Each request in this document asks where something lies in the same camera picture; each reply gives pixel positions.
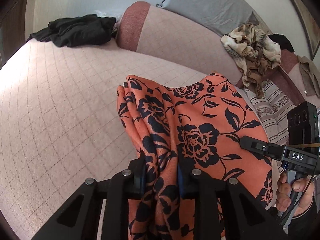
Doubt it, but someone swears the orange black floral garment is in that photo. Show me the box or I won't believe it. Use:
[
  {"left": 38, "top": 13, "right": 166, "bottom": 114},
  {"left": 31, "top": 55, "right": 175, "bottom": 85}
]
[{"left": 117, "top": 73, "right": 273, "bottom": 239}]

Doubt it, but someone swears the striped floral bedsheet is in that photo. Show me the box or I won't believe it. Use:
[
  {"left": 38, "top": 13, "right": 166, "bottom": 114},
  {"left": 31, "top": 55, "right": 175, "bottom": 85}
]
[{"left": 244, "top": 80, "right": 295, "bottom": 145}]

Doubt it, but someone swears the olive brown garment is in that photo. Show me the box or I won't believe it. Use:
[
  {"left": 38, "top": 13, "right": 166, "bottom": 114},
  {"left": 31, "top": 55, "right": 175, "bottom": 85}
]
[{"left": 297, "top": 56, "right": 319, "bottom": 98}]

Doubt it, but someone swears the pink quilted bedspread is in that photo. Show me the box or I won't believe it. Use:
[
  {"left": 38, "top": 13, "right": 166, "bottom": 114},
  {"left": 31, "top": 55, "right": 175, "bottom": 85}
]
[{"left": 0, "top": 38, "right": 281, "bottom": 240}]

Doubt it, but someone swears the beige brown patterned cloth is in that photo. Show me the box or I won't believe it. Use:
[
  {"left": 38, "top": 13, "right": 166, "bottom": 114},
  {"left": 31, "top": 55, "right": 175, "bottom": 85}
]
[{"left": 220, "top": 23, "right": 281, "bottom": 98}]

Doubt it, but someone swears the grey pillow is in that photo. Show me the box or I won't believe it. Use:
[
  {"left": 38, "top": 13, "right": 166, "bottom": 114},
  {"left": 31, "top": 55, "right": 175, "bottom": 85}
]
[{"left": 157, "top": 0, "right": 259, "bottom": 36}]

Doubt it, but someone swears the pink quilted pillow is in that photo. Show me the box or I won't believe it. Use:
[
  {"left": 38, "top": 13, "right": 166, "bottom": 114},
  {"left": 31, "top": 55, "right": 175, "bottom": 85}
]
[{"left": 117, "top": 1, "right": 242, "bottom": 87}]

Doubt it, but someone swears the black garment on bed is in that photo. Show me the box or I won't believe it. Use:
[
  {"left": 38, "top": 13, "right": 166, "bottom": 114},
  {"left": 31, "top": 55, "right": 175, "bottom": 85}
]
[{"left": 28, "top": 15, "right": 116, "bottom": 48}]

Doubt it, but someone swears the framed wall picture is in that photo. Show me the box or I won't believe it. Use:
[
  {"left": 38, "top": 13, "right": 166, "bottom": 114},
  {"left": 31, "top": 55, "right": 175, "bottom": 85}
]
[{"left": 290, "top": 0, "right": 319, "bottom": 60}]

